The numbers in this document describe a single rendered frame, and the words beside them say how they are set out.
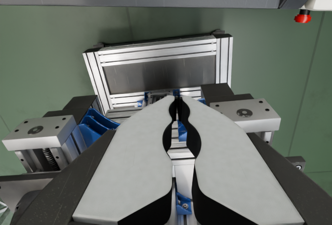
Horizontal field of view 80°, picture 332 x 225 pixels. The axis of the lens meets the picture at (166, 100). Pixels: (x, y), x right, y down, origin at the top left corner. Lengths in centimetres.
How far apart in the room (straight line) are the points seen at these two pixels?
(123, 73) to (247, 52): 84
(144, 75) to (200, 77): 34
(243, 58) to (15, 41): 155
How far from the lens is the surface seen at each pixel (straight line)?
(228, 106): 50
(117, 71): 126
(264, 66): 157
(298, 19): 63
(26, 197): 61
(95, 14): 143
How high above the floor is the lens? 135
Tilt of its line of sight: 61 degrees down
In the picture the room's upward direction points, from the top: 178 degrees counter-clockwise
